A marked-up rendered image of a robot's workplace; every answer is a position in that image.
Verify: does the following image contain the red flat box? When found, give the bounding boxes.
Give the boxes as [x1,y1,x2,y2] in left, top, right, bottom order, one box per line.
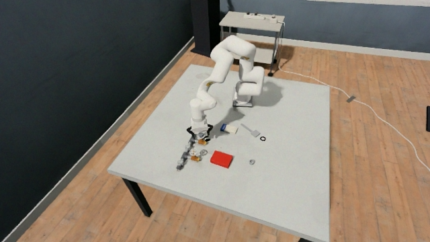
[210,151,232,169]

